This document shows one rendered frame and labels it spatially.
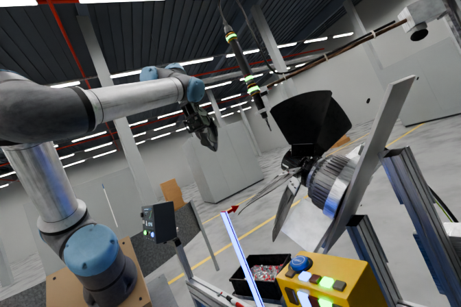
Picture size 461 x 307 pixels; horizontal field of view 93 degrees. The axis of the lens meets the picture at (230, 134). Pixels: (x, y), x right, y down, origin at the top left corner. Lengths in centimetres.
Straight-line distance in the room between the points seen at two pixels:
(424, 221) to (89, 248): 96
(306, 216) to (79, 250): 71
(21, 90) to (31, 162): 20
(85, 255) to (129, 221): 617
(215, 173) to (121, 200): 278
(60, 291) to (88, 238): 27
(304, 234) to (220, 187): 640
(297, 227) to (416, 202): 38
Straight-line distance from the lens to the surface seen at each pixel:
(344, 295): 47
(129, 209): 686
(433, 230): 94
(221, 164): 728
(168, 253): 272
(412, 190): 88
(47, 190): 71
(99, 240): 73
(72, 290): 96
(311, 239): 90
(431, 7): 104
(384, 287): 115
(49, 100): 50
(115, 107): 54
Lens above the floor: 135
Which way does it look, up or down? 4 degrees up
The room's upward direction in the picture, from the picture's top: 22 degrees counter-clockwise
